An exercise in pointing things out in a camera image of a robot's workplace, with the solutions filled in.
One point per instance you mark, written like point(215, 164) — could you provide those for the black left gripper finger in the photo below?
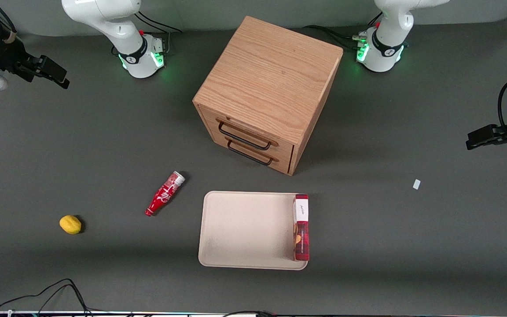
point(484, 142)
point(484, 130)

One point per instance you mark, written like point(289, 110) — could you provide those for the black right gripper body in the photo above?
point(8, 57)

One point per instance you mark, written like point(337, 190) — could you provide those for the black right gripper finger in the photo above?
point(57, 80)
point(53, 65)

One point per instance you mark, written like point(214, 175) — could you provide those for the red coke bottle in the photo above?
point(165, 194)

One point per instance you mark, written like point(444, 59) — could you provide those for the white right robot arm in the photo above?
point(121, 31)

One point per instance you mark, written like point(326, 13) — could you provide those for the beige rectangular tray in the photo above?
point(244, 229)

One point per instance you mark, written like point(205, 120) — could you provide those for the small white paper scrap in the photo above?
point(416, 184)

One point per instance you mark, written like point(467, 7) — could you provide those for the yellow lemon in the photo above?
point(70, 224)

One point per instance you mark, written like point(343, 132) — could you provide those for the red snack box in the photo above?
point(302, 229)

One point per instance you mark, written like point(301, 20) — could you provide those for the wooden two-drawer cabinet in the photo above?
point(271, 75)

